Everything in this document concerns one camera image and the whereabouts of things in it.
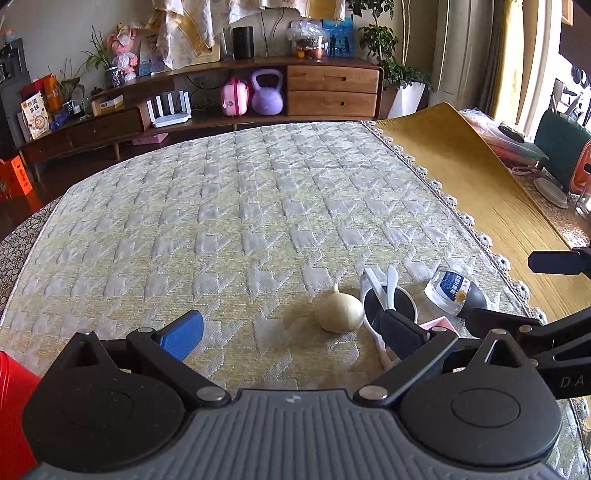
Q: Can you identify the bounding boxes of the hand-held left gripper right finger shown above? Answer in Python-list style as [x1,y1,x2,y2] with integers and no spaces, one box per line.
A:
[353,310,539,407]

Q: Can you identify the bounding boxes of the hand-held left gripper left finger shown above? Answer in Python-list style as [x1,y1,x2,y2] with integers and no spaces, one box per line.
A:
[48,310,232,409]

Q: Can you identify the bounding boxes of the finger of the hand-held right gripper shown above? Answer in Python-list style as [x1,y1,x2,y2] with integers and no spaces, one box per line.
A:
[527,246,591,280]
[464,306,591,371]

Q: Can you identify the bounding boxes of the white sunglasses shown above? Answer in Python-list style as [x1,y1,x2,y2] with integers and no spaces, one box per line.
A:
[359,266,419,371]

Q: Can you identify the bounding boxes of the small bottle with blue label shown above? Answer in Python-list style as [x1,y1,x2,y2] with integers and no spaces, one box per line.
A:
[423,266,488,319]

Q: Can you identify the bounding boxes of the beige gourd ornament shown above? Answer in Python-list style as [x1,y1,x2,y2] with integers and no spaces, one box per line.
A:
[315,284,363,334]

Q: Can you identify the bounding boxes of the red tin box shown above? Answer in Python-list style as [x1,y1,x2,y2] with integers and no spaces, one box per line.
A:
[0,351,43,480]

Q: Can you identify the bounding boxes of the clear drinking glass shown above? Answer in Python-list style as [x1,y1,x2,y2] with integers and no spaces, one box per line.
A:
[575,177,591,220]

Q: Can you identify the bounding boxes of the round grey coaster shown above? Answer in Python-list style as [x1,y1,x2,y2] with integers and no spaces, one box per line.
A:
[533,177,569,210]

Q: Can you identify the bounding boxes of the orange tabletop appliance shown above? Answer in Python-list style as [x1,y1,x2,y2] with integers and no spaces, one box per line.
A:
[570,138,591,195]

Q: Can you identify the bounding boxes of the cream quilted table mat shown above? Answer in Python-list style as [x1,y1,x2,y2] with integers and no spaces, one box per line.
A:
[0,121,591,479]

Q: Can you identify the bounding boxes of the dark green bag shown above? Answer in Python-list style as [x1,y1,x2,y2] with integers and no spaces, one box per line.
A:
[533,109,591,193]

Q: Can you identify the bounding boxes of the pile of plastic bags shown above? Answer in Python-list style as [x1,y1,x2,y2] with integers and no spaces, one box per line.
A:
[459,108,550,169]

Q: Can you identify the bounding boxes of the flat pink box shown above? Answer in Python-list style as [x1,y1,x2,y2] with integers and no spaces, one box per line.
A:
[132,132,170,147]

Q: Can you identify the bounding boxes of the wooden media cabinet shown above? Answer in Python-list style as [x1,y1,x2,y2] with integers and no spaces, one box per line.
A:
[18,56,385,164]

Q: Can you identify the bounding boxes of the white router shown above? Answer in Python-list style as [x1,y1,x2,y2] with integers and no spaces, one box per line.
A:
[146,90,193,129]

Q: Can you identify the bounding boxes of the tall plant in white planter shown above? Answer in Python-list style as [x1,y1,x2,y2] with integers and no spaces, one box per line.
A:
[347,0,432,119]

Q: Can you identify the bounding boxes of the orange box on floor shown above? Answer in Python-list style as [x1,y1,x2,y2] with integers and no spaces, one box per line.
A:
[0,155,33,202]

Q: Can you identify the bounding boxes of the beige curtain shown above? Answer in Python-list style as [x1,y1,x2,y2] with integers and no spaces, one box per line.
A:
[428,0,565,132]

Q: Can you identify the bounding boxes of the white and yellow carton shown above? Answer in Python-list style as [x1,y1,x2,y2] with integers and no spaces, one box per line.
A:
[90,94,125,116]

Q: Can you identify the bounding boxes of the pink toy case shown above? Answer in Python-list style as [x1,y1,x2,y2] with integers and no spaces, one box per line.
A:
[220,76,252,116]

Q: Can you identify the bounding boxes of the light wooden drawer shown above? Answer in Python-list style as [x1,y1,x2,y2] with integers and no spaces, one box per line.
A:
[287,91,379,118]
[287,65,380,94]

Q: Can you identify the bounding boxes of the purple kettlebell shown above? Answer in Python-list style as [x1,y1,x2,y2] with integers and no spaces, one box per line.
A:
[250,69,285,116]

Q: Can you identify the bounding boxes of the cereal box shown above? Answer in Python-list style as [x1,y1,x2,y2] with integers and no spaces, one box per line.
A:
[20,92,50,140]

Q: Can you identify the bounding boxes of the small potted plant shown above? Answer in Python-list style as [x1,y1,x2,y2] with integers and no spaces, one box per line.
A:
[82,27,124,89]
[59,59,87,114]

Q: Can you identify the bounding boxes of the orange gift bag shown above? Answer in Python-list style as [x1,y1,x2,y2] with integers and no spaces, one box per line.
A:
[20,75,62,112]

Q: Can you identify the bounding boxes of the pink doll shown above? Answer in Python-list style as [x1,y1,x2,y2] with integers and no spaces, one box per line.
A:
[107,22,140,78]

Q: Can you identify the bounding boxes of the black cylinder speaker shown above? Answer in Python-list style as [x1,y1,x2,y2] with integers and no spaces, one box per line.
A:
[232,26,255,60]

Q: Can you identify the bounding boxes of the yellow and white cloth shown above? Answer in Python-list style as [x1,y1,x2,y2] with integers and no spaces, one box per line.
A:
[156,0,216,71]

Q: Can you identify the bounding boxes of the blue picture card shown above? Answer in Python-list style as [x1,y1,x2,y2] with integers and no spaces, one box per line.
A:
[322,18,358,57]

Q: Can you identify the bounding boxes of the clear plastic bag of fruit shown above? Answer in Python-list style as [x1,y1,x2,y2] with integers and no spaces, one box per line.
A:
[286,20,327,60]

